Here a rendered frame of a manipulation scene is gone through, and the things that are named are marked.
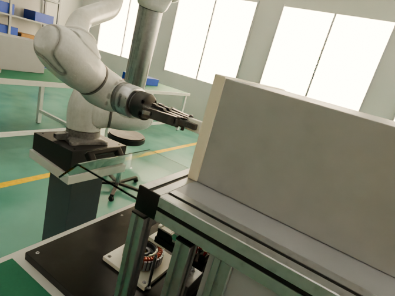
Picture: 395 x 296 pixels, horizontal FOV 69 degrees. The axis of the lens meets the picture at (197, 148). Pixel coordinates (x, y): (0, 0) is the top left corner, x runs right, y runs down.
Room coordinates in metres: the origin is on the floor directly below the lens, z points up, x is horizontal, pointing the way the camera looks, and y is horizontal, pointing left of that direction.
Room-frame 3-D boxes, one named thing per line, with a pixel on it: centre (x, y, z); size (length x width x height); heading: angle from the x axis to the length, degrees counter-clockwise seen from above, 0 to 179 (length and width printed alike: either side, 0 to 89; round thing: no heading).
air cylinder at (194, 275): (0.61, -0.06, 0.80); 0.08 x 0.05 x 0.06; 153
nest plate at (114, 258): (0.68, 0.07, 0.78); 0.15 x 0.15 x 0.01; 63
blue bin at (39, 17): (6.56, 4.11, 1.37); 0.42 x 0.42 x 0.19; 64
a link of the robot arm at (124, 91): (0.80, 0.22, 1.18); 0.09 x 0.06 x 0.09; 153
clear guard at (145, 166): (0.62, 0.09, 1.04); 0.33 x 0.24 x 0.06; 63
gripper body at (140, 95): (0.76, 0.15, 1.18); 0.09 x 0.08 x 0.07; 63
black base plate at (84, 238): (0.78, 0.00, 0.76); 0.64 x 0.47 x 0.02; 153
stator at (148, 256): (0.68, 0.07, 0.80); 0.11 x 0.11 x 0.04
